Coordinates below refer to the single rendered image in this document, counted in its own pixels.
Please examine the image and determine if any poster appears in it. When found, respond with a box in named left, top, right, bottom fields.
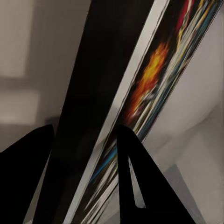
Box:
left=32, top=0, right=224, bottom=224

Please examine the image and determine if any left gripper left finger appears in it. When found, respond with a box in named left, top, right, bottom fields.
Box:
left=0, top=124, right=55, bottom=224

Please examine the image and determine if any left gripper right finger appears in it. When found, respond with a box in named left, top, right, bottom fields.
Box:
left=117, top=124, right=196, bottom=224

